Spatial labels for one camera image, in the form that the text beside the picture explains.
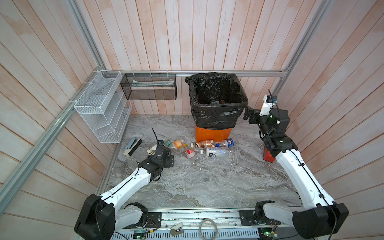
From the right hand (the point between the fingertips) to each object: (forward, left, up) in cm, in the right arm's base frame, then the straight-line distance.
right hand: (254, 105), depth 72 cm
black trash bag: (+25, +13, -17) cm, 33 cm away
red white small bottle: (-8, +32, -33) cm, 47 cm away
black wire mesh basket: (+33, +61, -12) cm, 71 cm away
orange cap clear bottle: (-2, +41, -33) cm, 52 cm away
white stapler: (-3, +71, -33) cm, 78 cm away
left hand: (-16, +48, -29) cm, 58 cm away
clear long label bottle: (-7, +15, -32) cm, 37 cm away
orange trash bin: (+4, +15, -30) cm, 34 cm away
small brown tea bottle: (-1, +23, -34) cm, 41 cm away
